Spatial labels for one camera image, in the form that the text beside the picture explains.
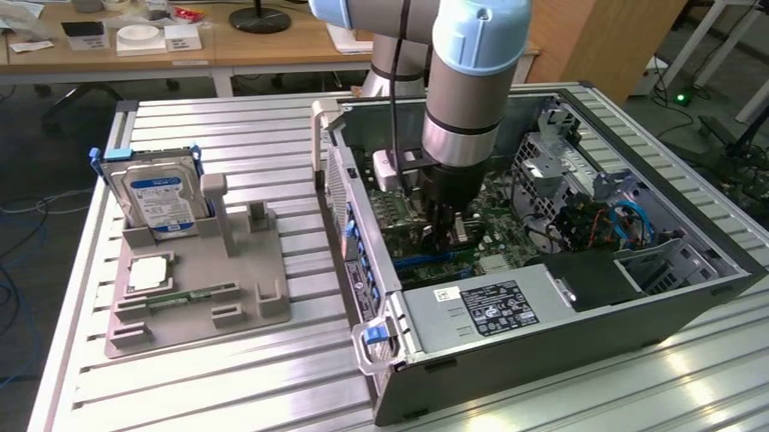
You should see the white paper stack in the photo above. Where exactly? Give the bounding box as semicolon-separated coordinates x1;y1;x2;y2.
325;22;376;56

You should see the green motherboard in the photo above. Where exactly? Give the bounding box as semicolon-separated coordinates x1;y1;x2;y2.
359;155;541;290

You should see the green RAM stick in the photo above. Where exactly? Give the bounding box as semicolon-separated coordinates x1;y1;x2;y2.
145;287;213;310

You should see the blue wire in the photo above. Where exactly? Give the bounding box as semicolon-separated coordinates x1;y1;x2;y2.
604;202;656;251

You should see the blue floor cable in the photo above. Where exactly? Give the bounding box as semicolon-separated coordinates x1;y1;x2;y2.
0;265;48;386

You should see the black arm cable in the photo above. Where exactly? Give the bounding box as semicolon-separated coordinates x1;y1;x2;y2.
385;0;415;195

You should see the black chair base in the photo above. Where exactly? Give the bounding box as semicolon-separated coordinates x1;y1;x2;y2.
33;83;125;132

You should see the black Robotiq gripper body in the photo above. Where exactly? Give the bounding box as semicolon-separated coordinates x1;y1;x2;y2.
415;160;488;216

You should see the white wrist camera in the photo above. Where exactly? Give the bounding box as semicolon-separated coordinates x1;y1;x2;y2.
371;148;423;194

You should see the open black PC case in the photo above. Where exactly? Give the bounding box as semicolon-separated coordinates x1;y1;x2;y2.
308;87;769;428

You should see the black graphics card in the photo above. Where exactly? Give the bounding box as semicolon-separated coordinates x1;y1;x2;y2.
413;214;488;258

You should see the hard disk in blue caddy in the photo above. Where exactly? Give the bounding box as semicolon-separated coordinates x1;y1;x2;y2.
88;142;209;242

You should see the white table frame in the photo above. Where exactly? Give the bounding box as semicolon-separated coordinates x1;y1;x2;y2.
656;0;769;123

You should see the small white box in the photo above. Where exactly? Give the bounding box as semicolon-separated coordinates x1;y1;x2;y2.
161;23;201;52

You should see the silver drive cage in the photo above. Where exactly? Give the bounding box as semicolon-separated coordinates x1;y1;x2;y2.
511;130;603;226

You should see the grey parts rack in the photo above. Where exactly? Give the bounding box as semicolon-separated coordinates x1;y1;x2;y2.
101;173;295;360

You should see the grey power supply unit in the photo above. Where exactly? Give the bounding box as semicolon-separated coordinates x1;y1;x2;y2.
400;264;579;355

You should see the white tape roll box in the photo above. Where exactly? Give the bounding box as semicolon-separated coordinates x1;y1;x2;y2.
114;24;169;58

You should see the wooden cabinet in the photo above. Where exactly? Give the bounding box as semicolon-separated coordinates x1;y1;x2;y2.
527;0;690;105

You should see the wooden desk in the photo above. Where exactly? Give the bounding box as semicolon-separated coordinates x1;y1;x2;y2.
0;0;541;86

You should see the black round lamp base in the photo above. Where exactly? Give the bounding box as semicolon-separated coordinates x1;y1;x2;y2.
226;5;293;35

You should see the blue expansion slot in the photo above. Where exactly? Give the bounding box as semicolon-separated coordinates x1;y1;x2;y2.
389;251;467;272

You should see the black and white box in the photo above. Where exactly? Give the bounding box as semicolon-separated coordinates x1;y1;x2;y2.
61;21;112;52

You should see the silver CPU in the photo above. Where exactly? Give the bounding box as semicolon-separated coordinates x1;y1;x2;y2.
125;256;172;290

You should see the grey disk bay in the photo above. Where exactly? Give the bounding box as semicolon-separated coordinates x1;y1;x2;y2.
611;238;722;297

